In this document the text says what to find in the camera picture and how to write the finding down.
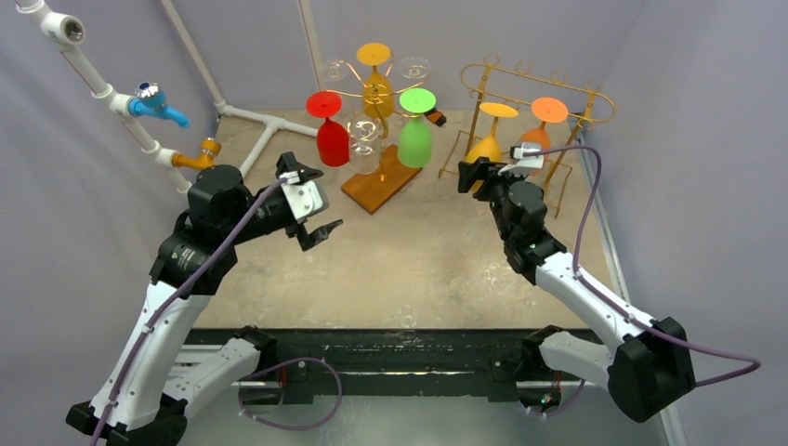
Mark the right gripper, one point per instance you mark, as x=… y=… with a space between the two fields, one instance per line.
x=482 y=178

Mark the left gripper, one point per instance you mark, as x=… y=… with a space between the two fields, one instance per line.
x=297 y=229

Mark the yellow plastic goblet back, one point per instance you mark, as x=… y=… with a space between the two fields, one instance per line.
x=489 y=146

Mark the yellow plastic goblet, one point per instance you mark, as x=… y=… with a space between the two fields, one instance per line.
x=377 y=93
x=489 y=146

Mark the green plastic cup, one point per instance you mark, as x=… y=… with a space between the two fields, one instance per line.
x=415 y=141

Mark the red plastic goblet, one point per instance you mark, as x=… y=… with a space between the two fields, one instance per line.
x=332 y=138

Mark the gold wire wine glass rack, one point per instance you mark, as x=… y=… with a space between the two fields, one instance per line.
x=389 y=136

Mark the orange plastic goblet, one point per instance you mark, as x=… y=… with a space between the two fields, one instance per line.
x=548 y=111

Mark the ribbed clear wine glass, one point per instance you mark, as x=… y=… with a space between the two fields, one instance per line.
x=414 y=68

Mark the yellow plastic goblet front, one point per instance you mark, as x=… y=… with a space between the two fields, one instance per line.
x=377 y=93

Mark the gold wall hook rack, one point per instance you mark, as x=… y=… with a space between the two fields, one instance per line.
x=476 y=77

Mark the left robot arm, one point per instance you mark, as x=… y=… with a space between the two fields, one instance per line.
x=141 y=402

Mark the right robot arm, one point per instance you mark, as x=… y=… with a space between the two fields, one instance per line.
x=585 y=289

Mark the black orange hex key set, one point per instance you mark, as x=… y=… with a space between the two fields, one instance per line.
x=436 y=117

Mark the orange brass tap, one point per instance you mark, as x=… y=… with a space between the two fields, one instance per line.
x=209 y=150

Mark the blue tap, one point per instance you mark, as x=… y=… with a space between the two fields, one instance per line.
x=150 y=100

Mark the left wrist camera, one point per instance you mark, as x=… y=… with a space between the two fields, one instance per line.
x=305 y=198

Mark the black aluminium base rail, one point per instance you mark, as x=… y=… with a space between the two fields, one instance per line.
x=496 y=364

